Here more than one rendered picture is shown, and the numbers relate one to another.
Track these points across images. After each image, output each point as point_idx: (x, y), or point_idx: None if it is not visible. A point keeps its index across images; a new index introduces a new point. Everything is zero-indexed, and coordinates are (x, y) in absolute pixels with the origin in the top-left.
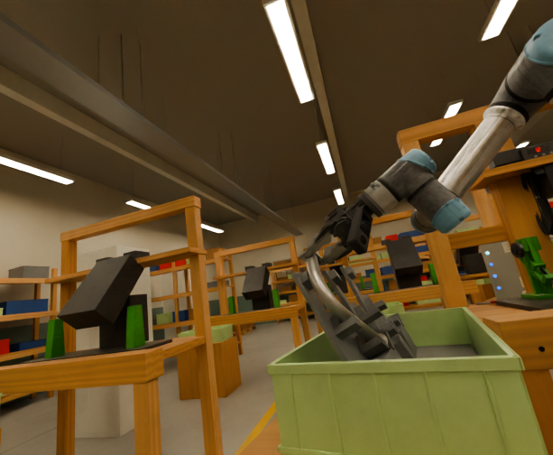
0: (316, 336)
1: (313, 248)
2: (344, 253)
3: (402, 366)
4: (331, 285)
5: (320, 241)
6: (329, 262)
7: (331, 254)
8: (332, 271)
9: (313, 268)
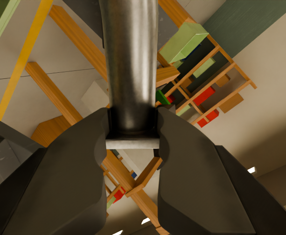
0: None
1: (185, 123)
2: (7, 204)
3: None
4: None
5: (204, 158)
6: (69, 127)
7: (91, 152)
8: (10, 173)
9: (155, 20)
